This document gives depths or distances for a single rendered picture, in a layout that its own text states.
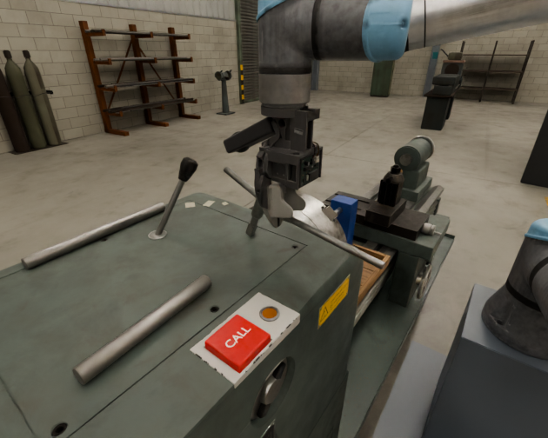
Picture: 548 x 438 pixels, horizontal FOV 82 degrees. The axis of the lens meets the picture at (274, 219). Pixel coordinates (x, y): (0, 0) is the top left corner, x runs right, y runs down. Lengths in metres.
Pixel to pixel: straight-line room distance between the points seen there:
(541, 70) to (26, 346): 14.76
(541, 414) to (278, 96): 0.72
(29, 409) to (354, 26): 0.55
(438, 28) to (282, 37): 0.23
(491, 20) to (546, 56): 14.22
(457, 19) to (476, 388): 0.66
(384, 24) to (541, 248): 0.44
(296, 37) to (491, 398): 0.73
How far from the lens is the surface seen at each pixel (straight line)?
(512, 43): 14.71
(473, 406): 0.86
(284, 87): 0.46
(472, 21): 0.57
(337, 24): 0.44
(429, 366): 1.15
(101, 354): 0.44
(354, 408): 1.25
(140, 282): 0.56
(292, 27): 0.46
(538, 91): 14.85
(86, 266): 0.64
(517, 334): 0.75
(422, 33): 0.57
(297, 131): 0.48
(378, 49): 0.45
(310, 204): 0.84
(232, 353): 0.41
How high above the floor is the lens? 1.58
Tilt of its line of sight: 28 degrees down
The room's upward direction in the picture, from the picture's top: straight up
